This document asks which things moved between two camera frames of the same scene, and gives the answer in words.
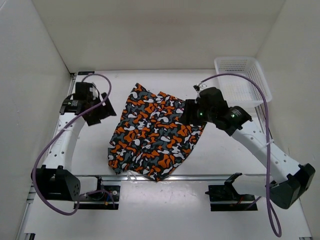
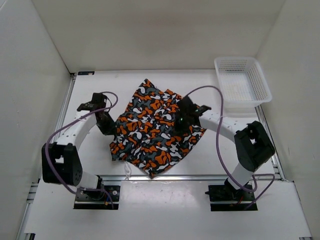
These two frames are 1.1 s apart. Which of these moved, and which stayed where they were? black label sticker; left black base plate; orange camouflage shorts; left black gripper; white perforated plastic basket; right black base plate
Moved: left black gripper; orange camouflage shorts
Stayed: white perforated plastic basket; right black base plate; left black base plate; black label sticker
